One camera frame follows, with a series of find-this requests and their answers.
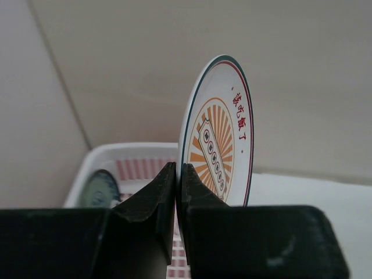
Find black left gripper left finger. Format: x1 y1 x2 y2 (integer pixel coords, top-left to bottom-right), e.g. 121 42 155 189
1 162 176 278

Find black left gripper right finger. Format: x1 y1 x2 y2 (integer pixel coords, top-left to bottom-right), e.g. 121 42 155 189
182 164 349 278

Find blue floral plate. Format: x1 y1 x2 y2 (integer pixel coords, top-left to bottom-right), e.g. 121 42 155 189
77 169 121 208

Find orange sunburst plate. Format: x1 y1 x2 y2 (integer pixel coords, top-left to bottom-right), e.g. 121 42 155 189
176 55 254 230

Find white pink dish rack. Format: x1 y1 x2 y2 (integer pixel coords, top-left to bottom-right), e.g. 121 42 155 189
62 141 192 279

